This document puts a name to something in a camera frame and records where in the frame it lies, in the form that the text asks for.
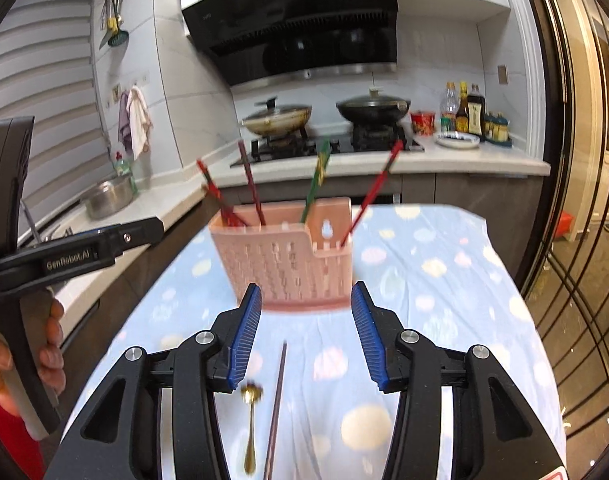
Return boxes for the tan pan with lid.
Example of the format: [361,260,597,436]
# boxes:
[241,95,313,137]

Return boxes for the steel faucet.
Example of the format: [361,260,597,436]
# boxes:
[19,200,42,246]

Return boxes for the dark red chopstick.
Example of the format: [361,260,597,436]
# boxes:
[237,140,268,226]
[201,185,235,223]

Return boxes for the white hanging towel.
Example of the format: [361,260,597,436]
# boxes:
[126,86,154,161]

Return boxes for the white window blinds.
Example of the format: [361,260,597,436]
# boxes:
[0,0,110,246]

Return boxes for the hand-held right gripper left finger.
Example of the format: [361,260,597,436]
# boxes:
[42,282,263,480]

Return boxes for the white plate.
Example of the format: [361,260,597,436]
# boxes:
[434,131,481,150]

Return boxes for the green bottle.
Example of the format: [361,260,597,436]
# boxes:
[114,151,138,193]

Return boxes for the gold flower spoon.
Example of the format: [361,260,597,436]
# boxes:
[240,382,264,476]

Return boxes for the red instant noodle cup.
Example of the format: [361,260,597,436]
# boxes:
[410,111,437,136]

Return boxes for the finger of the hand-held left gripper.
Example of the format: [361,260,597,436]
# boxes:
[104,217,165,266]

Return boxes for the black range hood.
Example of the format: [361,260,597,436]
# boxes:
[181,0,400,87]

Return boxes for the steel pot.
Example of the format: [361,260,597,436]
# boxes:
[82,176,135,220]

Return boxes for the black gas stove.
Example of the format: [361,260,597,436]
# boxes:
[229,127,426,168]

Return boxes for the brown chopstick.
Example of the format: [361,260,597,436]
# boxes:
[262,341,288,480]

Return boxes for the purple hanging towel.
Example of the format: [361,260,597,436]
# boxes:
[117,91,134,148]

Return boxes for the yellow capped sauce bottle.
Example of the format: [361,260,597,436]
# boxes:
[455,81,471,133]

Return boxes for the large dark sauce bottle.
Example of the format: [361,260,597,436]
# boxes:
[465,84,486,141]

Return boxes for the black framed glass door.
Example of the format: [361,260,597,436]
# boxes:
[514,0,609,480]

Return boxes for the person's left hand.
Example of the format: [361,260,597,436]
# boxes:
[0,294,66,418]

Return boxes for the blue printed tablecloth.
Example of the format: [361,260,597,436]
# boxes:
[59,202,567,480]

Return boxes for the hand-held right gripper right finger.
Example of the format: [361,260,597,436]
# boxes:
[351,281,570,480]

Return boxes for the black wok with lid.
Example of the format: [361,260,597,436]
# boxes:
[335,87,411,123]

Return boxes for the clear plastic bottle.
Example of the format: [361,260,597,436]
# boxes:
[440,82,459,133]

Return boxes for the pink perforated utensil holder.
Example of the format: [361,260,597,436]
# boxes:
[208,197,355,316]

